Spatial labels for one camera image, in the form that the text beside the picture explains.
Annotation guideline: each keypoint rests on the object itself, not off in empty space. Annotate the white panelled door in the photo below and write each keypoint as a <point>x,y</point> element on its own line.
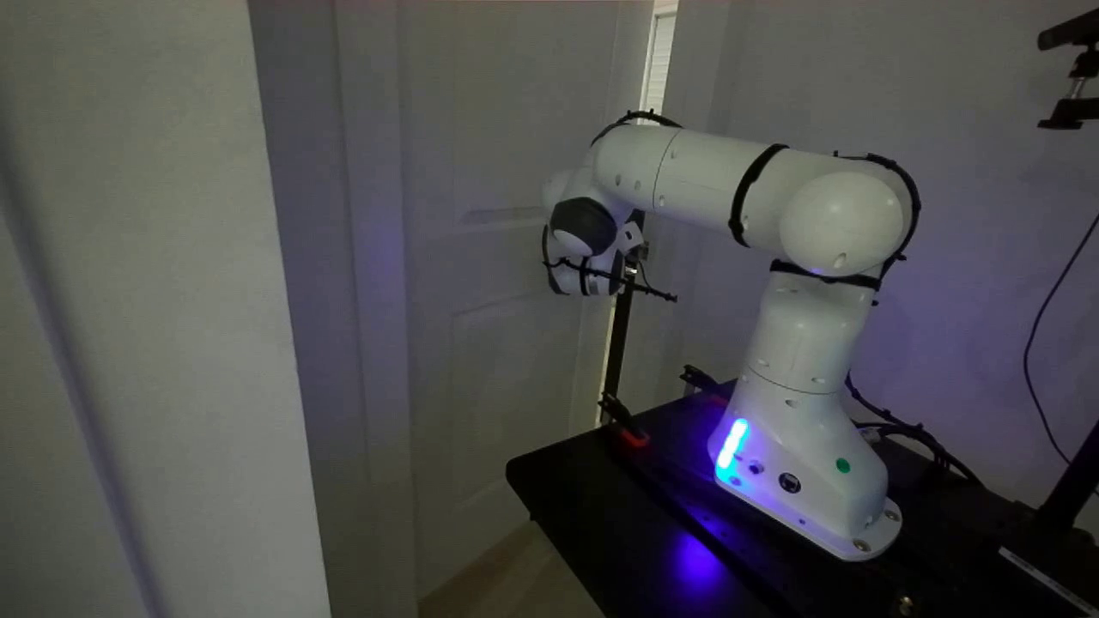
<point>493,345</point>

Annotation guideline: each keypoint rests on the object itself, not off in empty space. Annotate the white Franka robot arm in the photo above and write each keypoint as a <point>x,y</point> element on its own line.
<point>802,345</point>

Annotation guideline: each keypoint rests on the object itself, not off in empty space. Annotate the black clamp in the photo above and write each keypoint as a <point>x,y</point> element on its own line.
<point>707,382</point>

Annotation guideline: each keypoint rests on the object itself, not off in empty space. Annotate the black robot table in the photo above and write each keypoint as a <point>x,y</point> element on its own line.
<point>640,537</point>

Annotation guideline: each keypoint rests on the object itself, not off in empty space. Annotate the black stand pole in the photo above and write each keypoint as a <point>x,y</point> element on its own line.
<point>1068,485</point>

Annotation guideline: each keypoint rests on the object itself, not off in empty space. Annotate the white door frame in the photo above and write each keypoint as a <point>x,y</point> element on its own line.
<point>338,345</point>

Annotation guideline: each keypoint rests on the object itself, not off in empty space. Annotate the black camera on stand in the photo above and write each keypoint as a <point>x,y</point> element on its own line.
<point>1075,70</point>

